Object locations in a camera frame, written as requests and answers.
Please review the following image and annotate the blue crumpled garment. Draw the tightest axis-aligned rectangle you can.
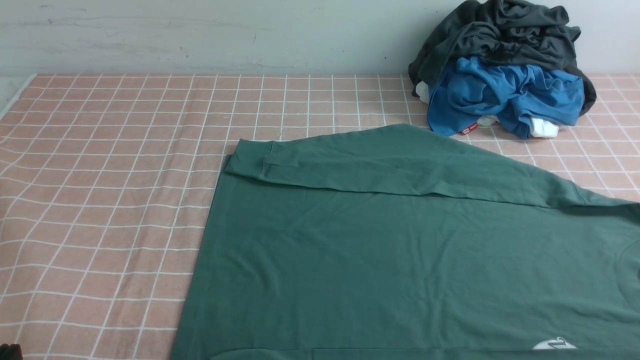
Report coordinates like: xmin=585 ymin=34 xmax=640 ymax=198
xmin=427 ymin=57 xmax=586 ymax=139

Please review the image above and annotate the pink checkered tablecloth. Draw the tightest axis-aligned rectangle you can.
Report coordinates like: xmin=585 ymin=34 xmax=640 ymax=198
xmin=0 ymin=74 xmax=640 ymax=360

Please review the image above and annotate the green long sleeve shirt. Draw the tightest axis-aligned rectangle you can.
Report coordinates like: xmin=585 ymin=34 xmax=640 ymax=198
xmin=170 ymin=124 xmax=640 ymax=360

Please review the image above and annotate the dark grey crumpled garment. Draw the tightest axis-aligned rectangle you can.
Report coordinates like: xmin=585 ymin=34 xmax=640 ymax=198
xmin=407 ymin=0 xmax=597 ymax=116

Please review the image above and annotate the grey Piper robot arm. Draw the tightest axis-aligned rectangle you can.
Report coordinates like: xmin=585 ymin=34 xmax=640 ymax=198
xmin=0 ymin=343 xmax=23 ymax=360

